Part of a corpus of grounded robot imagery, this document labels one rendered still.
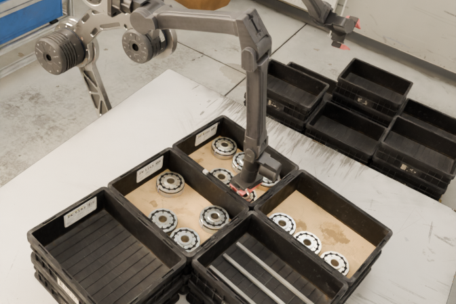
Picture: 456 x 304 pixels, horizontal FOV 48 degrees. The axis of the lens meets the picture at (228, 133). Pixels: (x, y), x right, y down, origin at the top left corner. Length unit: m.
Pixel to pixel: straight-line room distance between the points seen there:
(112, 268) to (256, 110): 0.66
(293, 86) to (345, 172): 0.94
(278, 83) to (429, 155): 0.95
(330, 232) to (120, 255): 0.74
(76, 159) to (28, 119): 1.32
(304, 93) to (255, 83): 1.60
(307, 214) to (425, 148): 1.26
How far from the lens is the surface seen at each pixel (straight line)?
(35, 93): 3.67
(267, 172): 1.70
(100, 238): 1.75
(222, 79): 3.89
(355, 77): 3.38
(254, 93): 1.52
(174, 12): 1.56
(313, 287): 1.75
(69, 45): 2.40
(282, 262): 1.77
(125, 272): 1.68
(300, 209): 1.93
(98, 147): 2.23
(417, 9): 4.58
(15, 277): 1.86
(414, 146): 3.01
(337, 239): 1.89
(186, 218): 1.81
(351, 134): 3.09
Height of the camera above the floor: 2.24
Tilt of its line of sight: 41 degrees down
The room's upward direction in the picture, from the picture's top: 12 degrees clockwise
